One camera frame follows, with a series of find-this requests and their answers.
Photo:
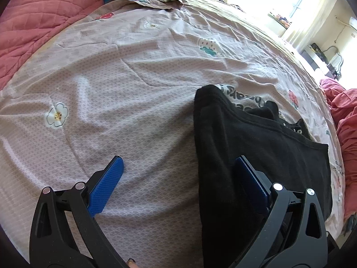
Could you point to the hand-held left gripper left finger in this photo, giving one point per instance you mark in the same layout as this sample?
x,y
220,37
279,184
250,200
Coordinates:
x,y
107,185

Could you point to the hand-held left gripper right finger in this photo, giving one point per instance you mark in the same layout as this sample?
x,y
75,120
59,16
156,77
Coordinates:
x,y
252,185

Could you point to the black sweatshirt with orange cuffs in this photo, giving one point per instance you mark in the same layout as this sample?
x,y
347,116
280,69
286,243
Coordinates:
x,y
237,134

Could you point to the printed mauve bed sheet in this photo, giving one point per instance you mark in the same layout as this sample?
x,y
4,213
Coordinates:
x,y
125,89

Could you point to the crumpled pink blanket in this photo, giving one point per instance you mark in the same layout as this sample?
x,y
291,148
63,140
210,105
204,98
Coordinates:
x,y
345,117

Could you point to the small colourful clutter pile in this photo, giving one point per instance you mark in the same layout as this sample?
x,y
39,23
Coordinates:
x,y
279,19

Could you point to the white curtain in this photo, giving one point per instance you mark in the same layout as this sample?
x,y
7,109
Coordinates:
x,y
309,25

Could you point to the pink quilted blanket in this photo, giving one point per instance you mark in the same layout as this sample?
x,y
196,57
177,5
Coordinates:
x,y
41,5

